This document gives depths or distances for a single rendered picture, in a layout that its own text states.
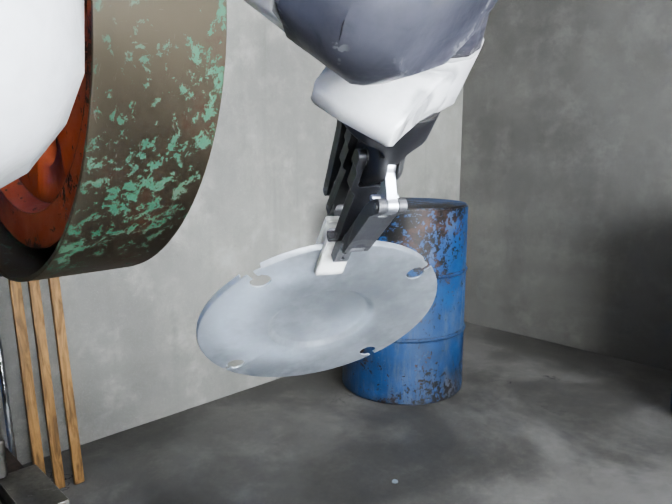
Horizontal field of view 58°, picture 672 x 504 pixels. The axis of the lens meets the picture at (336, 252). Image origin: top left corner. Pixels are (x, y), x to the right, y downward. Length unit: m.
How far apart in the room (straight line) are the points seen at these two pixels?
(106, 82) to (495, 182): 3.27
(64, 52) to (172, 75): 0.64
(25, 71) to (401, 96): 0.27
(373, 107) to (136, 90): 0.47
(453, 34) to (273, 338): 0.48
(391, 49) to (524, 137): 3.48
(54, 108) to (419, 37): 0.19
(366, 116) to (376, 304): 0.38
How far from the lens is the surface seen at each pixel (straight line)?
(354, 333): 0.78
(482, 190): 3.93
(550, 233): 3.73
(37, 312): 2.25
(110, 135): 0.82
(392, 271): 0.68
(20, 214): 1.21
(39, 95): 0.18
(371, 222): 0.51
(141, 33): 0.81
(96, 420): 2.66
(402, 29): 0.31
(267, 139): 2.87
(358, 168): 0.50
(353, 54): 0.32
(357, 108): 0.39
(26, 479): 1.10
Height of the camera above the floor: 1.14
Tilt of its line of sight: 10 degrees down
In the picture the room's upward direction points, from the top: straight up
